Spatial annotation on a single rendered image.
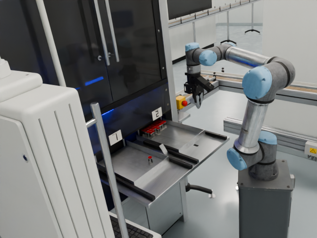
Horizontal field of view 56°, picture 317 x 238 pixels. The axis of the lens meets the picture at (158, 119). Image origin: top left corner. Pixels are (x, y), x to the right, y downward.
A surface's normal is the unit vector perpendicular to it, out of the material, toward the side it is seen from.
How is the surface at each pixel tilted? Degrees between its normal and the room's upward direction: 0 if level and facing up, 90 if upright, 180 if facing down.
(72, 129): 90
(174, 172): 0
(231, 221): 0
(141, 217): 90
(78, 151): 90
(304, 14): 90
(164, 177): 0
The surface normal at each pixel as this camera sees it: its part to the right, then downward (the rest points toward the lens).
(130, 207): 0.73, 0.21
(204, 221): -0.12, -0.90
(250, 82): -0.86, 0.20
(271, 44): -0.66, 0.40
